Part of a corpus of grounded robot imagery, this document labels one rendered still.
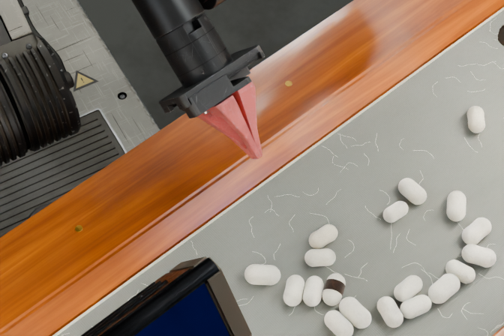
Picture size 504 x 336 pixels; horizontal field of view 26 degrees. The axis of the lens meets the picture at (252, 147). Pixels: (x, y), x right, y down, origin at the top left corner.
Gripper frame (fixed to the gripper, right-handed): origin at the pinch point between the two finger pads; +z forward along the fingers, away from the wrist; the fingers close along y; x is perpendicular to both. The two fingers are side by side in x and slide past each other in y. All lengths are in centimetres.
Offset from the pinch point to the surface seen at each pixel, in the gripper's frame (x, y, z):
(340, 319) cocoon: -2.6, -2.4, 18.9
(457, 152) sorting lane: 3.6, 23.1, 14.5
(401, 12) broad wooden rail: 13.2, 31.9, -0.9
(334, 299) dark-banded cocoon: -1.1, -1.2, 17.4
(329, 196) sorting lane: 6.8, 7.9, 10.6
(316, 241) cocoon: 2.9, 2.1, 12.7
